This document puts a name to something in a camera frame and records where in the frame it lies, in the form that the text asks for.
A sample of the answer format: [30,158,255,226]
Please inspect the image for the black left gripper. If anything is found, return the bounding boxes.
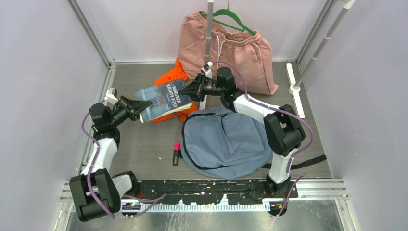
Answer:
[108,96,153,128]

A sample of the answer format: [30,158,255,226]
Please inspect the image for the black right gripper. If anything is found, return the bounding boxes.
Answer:
[178,74,224,103]

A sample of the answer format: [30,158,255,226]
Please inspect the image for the blue paperback book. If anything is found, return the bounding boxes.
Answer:
[135,79,192,123]

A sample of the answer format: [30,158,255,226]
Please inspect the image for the pink highlighter marker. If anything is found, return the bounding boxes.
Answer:
[172,143,181,166]

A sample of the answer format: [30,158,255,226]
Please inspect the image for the light blue backpack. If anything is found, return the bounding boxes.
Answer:
[179,105,328,180]

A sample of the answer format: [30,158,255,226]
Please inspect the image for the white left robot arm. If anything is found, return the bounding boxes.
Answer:
[69,96,152,222]

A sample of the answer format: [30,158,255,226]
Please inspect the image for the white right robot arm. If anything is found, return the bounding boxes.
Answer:
[180,67,306,198]

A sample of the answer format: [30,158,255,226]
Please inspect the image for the orange shirt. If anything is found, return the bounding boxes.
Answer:
[151,58,199,124]

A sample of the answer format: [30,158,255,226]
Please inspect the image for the pink shorts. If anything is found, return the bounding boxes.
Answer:
[178,12,279,95]

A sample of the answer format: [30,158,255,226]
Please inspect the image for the green clothes hanger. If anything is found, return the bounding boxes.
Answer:
[200,0,256,35]

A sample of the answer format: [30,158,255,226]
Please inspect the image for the white right rack stand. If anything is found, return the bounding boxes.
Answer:
[286,0,355,119]

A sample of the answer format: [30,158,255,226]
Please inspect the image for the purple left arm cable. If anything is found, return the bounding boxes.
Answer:
[81,111,166,220]

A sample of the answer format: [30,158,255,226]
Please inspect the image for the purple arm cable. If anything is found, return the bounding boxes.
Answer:
[81,111,166,220]
[213,60,316,218]

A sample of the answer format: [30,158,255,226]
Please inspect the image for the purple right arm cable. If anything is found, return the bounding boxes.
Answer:
[213,60,316,218]

